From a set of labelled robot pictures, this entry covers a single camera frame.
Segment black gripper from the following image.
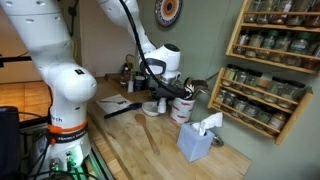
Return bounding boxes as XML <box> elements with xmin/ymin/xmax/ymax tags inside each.
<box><xmin>150</xmin><ymin>85</ymin><xmax>174</xmax><ymax>106</ymax></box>

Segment white ceramic bowl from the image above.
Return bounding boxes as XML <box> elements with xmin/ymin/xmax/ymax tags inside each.
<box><xmin>141</xmin><ymin>101</ymin><xmax>162</xmax><ymax>117</ymax></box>

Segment tall salt grinder silver top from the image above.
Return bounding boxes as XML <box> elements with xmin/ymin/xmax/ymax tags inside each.
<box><xmin>127</xmin><ymin>78</ymin><xmax>135</xmax><ymax>94</ymax></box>

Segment white utensil crock orange marks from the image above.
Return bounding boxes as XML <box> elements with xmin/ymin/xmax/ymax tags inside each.
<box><xmin>170</xmin><ymin>96</ymin><xmax>196</xmax><ymax>125</ymax></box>

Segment wooden spoon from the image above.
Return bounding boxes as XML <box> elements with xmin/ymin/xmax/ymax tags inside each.
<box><xmin>134</xmin><ymin>113</ymin><xmax>161</xmax><ymax>157</ymax></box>

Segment blue canister white lid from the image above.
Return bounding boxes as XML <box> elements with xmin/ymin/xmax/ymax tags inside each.
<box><xmin>134</xmin><ymin>75</ymin><xmax>146</xmax><ymax>92</ymax></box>

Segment white slotted spoon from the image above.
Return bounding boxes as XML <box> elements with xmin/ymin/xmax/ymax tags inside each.
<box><xmin>185</xmin><ymin>83</ymin><xmax>198</xmax><ymax>100</ymax></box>

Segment metal serving spoon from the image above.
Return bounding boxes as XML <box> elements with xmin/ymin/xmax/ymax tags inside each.
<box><xmin>194</xmin><ymin>79</ymin><xmax>212</xmax><ymax>98</ymax></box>

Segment white paper napkin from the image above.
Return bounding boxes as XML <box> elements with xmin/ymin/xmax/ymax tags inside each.
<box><xmin>95</xmin><ymin>93</ymin><xmax>133</xmax><ymax>115</ymax></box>

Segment blue tissue box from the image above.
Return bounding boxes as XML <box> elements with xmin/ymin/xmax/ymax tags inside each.
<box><xmin>176</xmin><ymin>112</ymin><xmax>224</xmax><ymax>163</ymax></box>

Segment glass spice jar black lid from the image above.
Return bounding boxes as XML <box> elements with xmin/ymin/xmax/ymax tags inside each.
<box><xmin>278</xmin><ymin>80</ymin><xmax>306</xmax><ymax>110</ymax></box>
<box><xmin>264</xmin><ymin>76</ymin><xmax>288</xmax><ymax>103</ymax></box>
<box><xmin>214</xmin><ymin>88</ymin><xmax>229</xmax><ymax>104</ymax></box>
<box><xmin>243</xmin><ymin>99</ymin><xmax>263</xmax><ymax>119</ymax></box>
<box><xmin>243</xmin><ymin>69</ymin><xmax>263</xmax><ymax>95</ymax></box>
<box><xmin>222</xmin><ymin>91</ymin><xmax>238</xmax><ymax>108</ymax></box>
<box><xmin>254</xmin><ymin>107</ymin><xmax>273</xmax><ymax>126</ymax></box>
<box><xmin>233</xmin><ymin>68</ymin><xmax>249</xmax><ymax>91</ymax></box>
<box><xmin>267</xmin><ymin>111</ymin><xmax>290</xmax><ymax>136</ymax></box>
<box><xmin>232</xmin><ymin>96</ymin><xmax>249</xmax><ymax>113</ymax></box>
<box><xmin>222</xmin><ymin>64</ymin><xmax>238</xmax><ymax>87</ymax></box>

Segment small metal dish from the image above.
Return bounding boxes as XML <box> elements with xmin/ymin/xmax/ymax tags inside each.
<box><xmin>210</xmin><ymin>134</ymin><xmax>225</xmax><ymax>148</ymax></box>

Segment large wooden spice rack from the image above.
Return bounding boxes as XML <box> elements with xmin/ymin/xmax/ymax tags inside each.
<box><xmin>225</xmin><ymin>0</ymin><xmax>320</xmax><ymax>76</ymax></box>

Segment glass spice jar green lid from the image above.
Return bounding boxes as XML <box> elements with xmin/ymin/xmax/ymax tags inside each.
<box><xmin>287</xmin><ymin>32</ymin><xmax>313</xmax><ymax>66</ymax></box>
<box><xmin>259</xmin><ymin>30</ymin><xmax>280</xmax><ymax>60</ymax></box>

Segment small wooden spice rack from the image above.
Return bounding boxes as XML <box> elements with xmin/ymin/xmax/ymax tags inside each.
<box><xmin>207</xmin><ymin>66</ymin><xmax>314</xmax><ymax>146</ymax></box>

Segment black box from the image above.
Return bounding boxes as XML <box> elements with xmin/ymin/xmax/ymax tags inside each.
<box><xmin>0</xmin><ymin>105</ymin><xmax>21</xmax><ymax>179</ymax></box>

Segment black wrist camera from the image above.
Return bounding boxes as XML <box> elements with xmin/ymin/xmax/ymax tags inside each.
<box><xmin>168</xmin><ymin>87</ymin><xmax>188</xmax><ymax>100</ymax></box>

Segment black handled knife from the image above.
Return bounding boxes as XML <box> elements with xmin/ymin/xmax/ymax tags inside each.
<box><xmin>103</xmin><ymin>101</ymin><xmax>143</xmax><ymax>120</ymax></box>

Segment black base cables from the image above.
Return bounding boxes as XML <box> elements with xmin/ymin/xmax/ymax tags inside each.
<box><xmin>18</xmin><ymin>111</ymin><xmax>51</xmax><ymax>180</ymax></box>

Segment black camera stand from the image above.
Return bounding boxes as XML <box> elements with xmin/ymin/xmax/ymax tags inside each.
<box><xmin>0</xmin><ymin>55</ymin><xmax>33</xmax><ymax>68</ymax></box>

